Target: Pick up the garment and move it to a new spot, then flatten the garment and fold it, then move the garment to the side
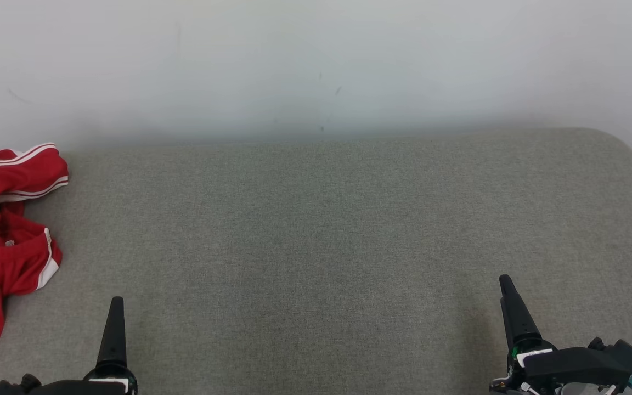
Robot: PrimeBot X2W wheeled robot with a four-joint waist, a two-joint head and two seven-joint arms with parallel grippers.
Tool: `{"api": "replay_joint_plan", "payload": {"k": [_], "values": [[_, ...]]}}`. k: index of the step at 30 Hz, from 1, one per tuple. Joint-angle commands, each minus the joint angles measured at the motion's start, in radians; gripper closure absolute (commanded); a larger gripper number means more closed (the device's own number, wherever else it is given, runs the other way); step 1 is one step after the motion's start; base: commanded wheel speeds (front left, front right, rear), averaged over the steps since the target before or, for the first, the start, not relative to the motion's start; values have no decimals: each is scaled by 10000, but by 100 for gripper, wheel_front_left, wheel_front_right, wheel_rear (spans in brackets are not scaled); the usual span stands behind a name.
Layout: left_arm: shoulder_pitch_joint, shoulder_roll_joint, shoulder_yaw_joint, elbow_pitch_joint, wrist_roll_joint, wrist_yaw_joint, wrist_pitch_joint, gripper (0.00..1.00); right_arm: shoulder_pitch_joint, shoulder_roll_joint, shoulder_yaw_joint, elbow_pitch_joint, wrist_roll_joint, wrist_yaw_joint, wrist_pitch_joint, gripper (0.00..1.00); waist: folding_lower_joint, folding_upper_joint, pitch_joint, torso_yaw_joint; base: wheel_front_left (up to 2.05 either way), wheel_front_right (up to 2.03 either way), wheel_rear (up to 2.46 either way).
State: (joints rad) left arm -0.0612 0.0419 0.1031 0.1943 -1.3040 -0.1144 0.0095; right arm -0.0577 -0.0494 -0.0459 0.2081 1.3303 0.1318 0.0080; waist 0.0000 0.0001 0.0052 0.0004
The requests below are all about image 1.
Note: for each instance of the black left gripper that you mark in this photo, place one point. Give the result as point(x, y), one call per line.
point(113, 384)

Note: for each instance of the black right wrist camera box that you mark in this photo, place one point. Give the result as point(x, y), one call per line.
point(618, 357)

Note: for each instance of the red Bulls 23 shorts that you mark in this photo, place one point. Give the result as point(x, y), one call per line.
point(20, 260)

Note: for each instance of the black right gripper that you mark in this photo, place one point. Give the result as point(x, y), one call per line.
point(541, 373)

